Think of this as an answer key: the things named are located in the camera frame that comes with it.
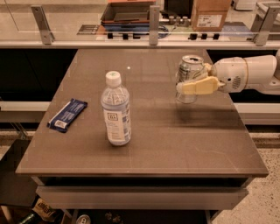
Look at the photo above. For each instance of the metal bracket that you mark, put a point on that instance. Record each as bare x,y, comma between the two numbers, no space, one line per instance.
154,22
266,25
42,23

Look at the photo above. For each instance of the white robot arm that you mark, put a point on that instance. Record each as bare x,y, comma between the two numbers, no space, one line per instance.
263,74

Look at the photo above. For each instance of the grey table drawer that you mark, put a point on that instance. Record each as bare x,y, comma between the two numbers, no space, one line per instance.
147,198

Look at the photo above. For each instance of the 7up soda can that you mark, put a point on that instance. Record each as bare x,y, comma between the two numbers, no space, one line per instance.
190,69

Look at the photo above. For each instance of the clear blue-label plastic bottle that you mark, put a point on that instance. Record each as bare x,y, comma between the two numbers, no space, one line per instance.
115,101

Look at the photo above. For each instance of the right metal bracket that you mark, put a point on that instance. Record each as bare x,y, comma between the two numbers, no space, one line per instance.
266,25

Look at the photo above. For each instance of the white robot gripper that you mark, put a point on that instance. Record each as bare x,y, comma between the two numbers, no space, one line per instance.
230,73

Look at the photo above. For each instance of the blue snack bar wrapper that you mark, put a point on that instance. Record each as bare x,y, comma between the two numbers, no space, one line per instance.
64,118

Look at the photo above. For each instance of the middle metal bracket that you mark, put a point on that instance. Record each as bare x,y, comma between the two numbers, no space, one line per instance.
154,22

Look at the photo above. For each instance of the cardboard box with label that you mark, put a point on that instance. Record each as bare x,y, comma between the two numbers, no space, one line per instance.
209,15

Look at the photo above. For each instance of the left metal bracket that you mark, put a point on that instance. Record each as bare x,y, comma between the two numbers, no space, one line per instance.
42,23

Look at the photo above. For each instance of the dark tray stack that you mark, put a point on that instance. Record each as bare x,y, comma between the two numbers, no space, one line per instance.
127,15

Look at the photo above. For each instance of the green glass bottle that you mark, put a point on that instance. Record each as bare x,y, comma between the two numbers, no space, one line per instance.
30,218

